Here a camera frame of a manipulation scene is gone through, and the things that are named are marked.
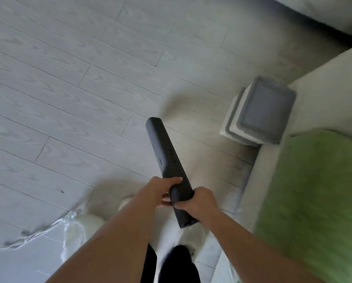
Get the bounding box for clear plastic bag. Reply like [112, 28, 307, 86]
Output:
[0, 200, 86, 252]

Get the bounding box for beige sofa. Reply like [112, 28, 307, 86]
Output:
[238, 41, 352, 283]

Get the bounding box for person's right forearm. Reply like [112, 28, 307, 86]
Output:
[201, 200, 326, 283]

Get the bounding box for person's left hand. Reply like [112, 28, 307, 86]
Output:
[141, 176, 184, 208]

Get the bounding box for person's left forearm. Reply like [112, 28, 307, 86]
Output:
[45, 183, 165, 283]

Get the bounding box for person's right hand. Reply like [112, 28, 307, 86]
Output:
[174, 187, 221, 223]

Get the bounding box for grey and white square stool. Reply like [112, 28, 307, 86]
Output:
[219, 76, 297, 145]

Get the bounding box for person's black trousers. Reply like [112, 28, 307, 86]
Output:
[145, 243, 201, 283]

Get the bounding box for green blanket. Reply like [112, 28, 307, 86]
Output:
[254, 129, 352, 283]

